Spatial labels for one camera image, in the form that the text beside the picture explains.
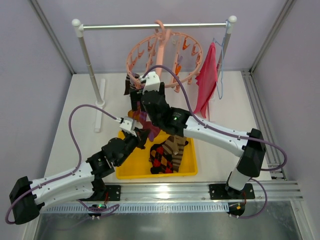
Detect dark brown sock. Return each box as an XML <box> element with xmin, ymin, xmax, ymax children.
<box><xmin>123</xmin><ymin>74</ymin><xmax>141</xmax><ymax>96</ymax></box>

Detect purple yellow patterned sock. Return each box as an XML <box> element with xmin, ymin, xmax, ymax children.
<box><xmin>127</xmin><ymin>106</ymin><xmax>161</xmax><ymax>142</ymax></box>

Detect beige brown striped sock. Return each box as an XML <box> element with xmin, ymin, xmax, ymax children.
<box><xmin>162</xmin><ymin>135</ymin><xmax>189</xmax><ymax>172</ymax></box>

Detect pink round clip hanger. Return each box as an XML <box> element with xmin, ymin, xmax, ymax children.
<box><xmin>124</xmin><ymin>19</ymin><xmax>204</xmax><ymax>96</ymax></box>

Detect red yellow argyle sock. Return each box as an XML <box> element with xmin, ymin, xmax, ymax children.
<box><xmin>149</xmin><ymin>144</ymin><xmax>174</xmax><ymax>175</ymax></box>

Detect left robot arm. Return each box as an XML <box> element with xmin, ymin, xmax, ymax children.
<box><xmin>5</xmin><ymin>128</ymin><xmax>150</xmax><ymax>225</ymax></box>

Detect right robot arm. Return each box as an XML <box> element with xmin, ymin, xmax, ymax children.
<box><xmin>129</xmin><ymin>83</ymin><xmax>266</xmax><ymax>199</ymax></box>

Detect orange clothes clip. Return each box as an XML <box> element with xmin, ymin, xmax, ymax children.
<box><xmin>174</xmin><ymin>63</ymin><xmax>182</xmax><ymax>76</ymax></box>

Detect yellow plastic bin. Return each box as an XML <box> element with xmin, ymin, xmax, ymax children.
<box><xmin>116</xmin><ymin>131</ymin><xmax>198</xmax><ymax>180</ymax></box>

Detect white metal drying rack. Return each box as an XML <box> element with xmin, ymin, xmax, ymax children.
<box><xmin>71</xmin><ymin>15</ymin><xmax>238</xmax><ymax>133</ymax></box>

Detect pink towel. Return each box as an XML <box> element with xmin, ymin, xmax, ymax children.
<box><xmin>193</xmin><ymin>42</ymin><xmax>218</xmax><ymax>118</ymax></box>

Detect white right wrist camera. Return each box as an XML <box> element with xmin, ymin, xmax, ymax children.
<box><xmin>140</xmin><ymin>71</ymin><xmax>161</xmax><ymax>94</ymax></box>

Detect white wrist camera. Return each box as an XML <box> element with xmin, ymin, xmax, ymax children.
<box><xmin>140</xmin><ymin>71</ymin><xmax>161</xmax><ymax>94</ymax></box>
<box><xmin>119</xmin><ymin>117</ymin><xmax>137</xmax><ymax>137</ymax></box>

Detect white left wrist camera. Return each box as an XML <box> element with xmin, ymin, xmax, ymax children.
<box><xmin>119</xmin><ymin>117</ymin><xmax>137</xmax><ymax>137</ymax></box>

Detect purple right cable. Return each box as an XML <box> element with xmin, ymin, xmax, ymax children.
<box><xmin>141</xmin><ymin>64</ymin><xmax>288</xmax><ymax>220</ymax></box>

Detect purple cable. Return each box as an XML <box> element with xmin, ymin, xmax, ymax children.
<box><xmin>5</xmin><ymin>104</ymin><xmax>125</xmax><ymax>224</ymax></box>
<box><xmin>141</xmin><ymin>64</ymin><xmax>288</xmax><ymax>220</ymax></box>

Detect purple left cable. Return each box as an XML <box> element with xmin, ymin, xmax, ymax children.
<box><xmin>5</xmin><ymin>104</ymin><xmax>125</xmax><ymax>224</ymax></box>

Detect blue wire hanger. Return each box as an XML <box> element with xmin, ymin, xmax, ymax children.
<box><xmin>213</xmin><ymin>19</ymin><xmax>229</xmax><ymax>100</ymax></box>

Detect aluminium mounting rail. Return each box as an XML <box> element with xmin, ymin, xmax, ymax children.
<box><xmin>42</xmin><ymin>181</ymin><xmax>304</xmax><ymax>213</ymax></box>

